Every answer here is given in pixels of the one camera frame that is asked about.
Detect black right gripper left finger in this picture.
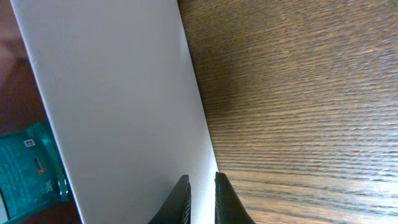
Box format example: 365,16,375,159
148,175,191,224

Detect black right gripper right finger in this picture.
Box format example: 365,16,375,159
215,172,255,224

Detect white cardboard box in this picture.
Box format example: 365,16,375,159
1,0,217,223

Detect blue mouthwash bottle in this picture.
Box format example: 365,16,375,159
1,121,73,223

